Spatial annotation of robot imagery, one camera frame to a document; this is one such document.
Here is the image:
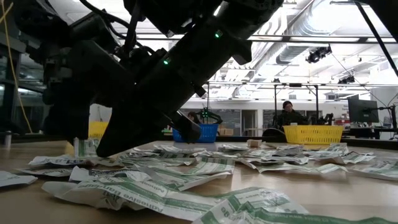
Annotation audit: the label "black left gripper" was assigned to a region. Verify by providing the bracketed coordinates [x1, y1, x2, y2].
[42, 39, 135, 141]

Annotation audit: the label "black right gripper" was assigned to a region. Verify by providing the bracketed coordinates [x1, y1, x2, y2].
[136, 17, 254, 144]

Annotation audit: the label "person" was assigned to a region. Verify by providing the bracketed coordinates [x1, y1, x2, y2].
[273, 100, 309, 128]
[186, 111, 203, 125]

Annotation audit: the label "white dark-print wipe packet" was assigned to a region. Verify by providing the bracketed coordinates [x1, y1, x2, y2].
[27, 154, 96, 168]
[0, 170, 39, 188]
[68, 166, 152, 184]
[14, 167, 75, 178]
[257, 145, 304, 156]
[154, 144, 206, 155]
[303, 142, 351, 156]
[245, 154, 310, 166]

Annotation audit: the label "blue plastic basket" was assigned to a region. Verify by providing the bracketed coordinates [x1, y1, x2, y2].
[172, 123, 220, 144]

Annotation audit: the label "brown cardboard box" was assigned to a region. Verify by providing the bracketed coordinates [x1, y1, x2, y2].
[218, 124, 234, 136]

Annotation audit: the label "small grey cylinder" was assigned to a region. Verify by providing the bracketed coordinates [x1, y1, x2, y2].
[3, 130, 13, 149]

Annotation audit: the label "black office chair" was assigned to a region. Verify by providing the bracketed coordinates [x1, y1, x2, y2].
[262, 127, 287, 142]

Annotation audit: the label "black ceiling spotlights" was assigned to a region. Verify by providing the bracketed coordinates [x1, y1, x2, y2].
[305, 45, 333, 65]
[338, 75, 356, 85]

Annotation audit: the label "black computer monitor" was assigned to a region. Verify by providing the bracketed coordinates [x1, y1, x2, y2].
[347, 98, 380, 124]

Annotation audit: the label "yellow hanging cable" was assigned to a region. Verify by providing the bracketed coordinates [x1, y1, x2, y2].
[0, 0, 34, 134]

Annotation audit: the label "black metal rig frame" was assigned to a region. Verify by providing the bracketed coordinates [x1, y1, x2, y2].
[205, 81, 321, 128]

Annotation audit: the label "black glass partition frame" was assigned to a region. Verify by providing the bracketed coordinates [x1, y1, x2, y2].
[0, 30, 47, 134]

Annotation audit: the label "silver ceiling duct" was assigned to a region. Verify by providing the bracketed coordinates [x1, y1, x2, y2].
[251, 0, 331, 73]

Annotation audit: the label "long ceiling light rail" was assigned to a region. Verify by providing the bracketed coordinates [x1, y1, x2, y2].
[136, 33, 398, 45]

